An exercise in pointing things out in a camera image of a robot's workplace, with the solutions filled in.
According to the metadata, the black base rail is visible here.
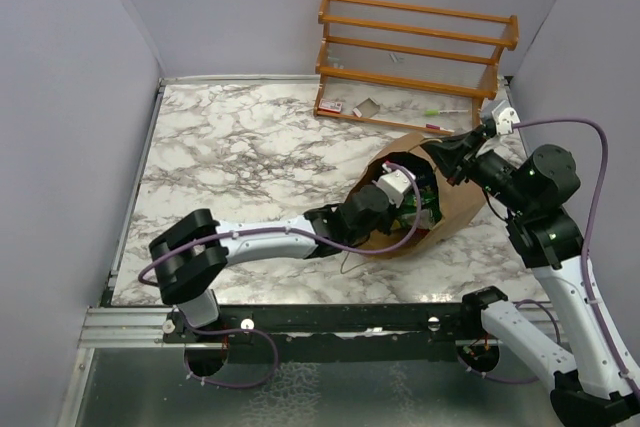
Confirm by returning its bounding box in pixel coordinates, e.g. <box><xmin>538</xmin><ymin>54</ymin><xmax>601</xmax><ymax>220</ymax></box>
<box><xmin>163</xmin><ymin>287</ymin><xmax>507</xmax><ymax>363</ymax></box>

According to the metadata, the wooden shelf rack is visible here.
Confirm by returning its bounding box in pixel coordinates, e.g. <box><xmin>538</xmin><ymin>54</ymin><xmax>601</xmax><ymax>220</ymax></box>
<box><xmin>313</xmin><ymin>0</ymin><xmax>520</xmax><ymax>136</ymax></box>

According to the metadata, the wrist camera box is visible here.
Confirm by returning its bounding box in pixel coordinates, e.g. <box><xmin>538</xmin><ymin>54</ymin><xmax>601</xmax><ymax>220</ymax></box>
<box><xmin>480</xmin><ymin>99</ymin><xmax>520</xmax><ymax>137</ymax></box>
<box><xmin>374</xmin><ymin>162</ymin><xmax>415</xmax><ymax>207</ymax></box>

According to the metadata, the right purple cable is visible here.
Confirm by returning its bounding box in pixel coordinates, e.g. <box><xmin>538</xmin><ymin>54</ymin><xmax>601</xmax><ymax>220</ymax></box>
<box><xmin>512</xmin><ymin>117</ymin><xmax>640</xmax><ymax>393</ymax></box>

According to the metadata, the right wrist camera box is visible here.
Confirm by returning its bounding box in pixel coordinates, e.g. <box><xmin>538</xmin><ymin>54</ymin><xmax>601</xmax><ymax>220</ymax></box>
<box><xmin>480</xmin><ymin>99</ymin><xmax>520</xmax><ymax>137</ymax></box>

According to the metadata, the green marker pen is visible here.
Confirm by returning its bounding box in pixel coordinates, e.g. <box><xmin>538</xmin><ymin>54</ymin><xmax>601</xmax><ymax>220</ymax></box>
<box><xmin>424</xmin><ymin>109</ymin><xmax>471</xmax><ymax>116</ymax></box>

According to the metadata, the small open cardboard box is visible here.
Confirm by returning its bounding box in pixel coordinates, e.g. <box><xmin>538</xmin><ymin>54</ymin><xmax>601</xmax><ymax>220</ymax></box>
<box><xmin>352</xmin><ymin>98</ymin><xmax>380</xmax><ymax>118</ymax></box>

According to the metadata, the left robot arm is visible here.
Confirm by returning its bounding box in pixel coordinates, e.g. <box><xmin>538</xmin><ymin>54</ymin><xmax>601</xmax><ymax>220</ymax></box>
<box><xmin>149</xmin><ymin>181</ymin><xmax>403</xmax><ymax>342</ymax></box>

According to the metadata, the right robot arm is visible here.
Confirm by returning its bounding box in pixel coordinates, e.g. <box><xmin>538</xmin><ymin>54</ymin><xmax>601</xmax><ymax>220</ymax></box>
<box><xmin>421</xmin><ymin>126</ymin><xmax>639</xmax><ymax>426</ymax></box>

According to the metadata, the pink marker pen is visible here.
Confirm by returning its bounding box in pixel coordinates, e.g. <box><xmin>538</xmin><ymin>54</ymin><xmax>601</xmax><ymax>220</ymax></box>
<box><xmin>425</xmin><ymin>124</ymin><xmax>455</xmax><ymax>134</ymax></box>

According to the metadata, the brown paper bag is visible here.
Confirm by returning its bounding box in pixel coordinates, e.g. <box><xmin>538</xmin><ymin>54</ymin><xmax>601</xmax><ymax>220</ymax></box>
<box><xmin>349</xmin><ymin>132</ymin><xmax>485</xmax><ymax>260</ymax></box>

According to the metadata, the red white small box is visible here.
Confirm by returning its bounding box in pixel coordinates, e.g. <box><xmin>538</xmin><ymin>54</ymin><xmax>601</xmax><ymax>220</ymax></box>
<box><xmin>318</xmin><ymin>99</ymin><xmax>343</xmax><ymax>113</ymax></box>

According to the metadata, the green snack packet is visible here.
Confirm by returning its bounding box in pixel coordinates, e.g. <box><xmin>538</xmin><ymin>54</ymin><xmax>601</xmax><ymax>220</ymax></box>
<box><xmin>396</xmin><ymin>186</ymin><xmax>442</xmax><ymax>230</ymax></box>

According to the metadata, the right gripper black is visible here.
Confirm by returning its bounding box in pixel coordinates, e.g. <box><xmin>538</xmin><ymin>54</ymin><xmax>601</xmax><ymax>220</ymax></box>
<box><xmin>421</xmin><ymin>123</ymin><xmax>535</xmax><ymax>215</ymax></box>

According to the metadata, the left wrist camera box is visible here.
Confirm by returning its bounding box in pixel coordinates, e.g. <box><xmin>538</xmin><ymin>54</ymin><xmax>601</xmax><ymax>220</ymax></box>
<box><xmin>374</xmin><ymin>162</ymin><xmax>415</xmax><ymax>207</ymax></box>

